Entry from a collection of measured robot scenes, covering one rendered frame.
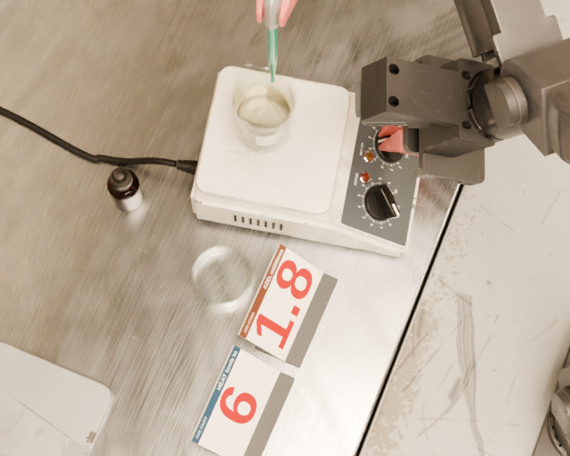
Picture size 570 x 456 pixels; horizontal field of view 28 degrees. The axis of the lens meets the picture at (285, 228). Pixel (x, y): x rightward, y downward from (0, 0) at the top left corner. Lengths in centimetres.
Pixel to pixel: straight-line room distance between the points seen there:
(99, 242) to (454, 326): 34
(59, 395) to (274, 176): 27
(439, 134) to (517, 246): 21
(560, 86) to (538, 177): 34
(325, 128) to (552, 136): 27
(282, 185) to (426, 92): 17
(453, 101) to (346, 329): 26
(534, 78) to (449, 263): 33
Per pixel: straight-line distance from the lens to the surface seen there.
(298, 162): 99
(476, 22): 88
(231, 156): 99
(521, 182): 110
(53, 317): 106
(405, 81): 87
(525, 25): 86
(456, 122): 89
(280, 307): 102
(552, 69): 79
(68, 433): 103
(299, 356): 103
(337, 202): 100
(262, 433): 103
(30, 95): 112
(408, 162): 105
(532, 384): 106
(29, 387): 104
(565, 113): 77
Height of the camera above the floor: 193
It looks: 75 degrees down
